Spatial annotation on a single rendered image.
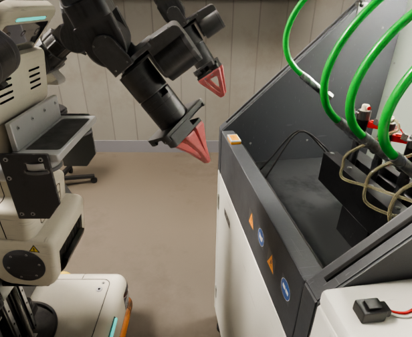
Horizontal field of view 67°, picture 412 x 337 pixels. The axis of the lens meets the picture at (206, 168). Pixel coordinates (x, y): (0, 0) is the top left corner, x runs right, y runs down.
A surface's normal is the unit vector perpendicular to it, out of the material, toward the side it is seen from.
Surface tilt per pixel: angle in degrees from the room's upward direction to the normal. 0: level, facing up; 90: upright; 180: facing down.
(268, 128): 90
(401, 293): 0
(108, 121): 90
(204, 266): 0
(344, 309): 0
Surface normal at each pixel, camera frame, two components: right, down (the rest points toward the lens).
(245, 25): 0.00, 0.47
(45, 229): 0.14, -0.87
